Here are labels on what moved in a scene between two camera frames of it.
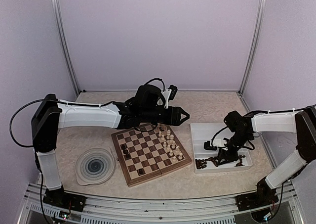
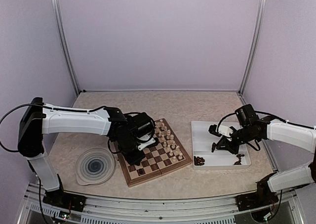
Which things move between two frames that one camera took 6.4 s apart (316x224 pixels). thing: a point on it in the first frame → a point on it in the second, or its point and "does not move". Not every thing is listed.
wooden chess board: [144, 155] does not move
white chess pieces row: [169, 143] does not move
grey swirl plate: [94, 166] does not move
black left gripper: [174, 118] → [134, 159]
